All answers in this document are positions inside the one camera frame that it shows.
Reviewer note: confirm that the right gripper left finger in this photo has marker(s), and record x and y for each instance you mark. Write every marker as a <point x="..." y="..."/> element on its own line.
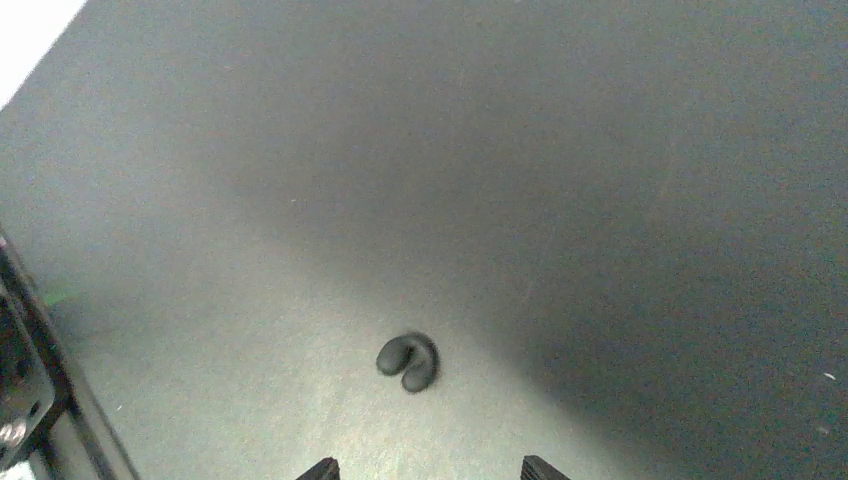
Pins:
<point x="326" y="469"/>

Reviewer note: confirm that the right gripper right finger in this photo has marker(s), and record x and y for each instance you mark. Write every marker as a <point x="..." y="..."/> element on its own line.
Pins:
<point x="535" y="468"/>

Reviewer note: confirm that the black earbud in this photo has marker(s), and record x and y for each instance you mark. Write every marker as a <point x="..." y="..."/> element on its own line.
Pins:
<point x="412" y="355"/>

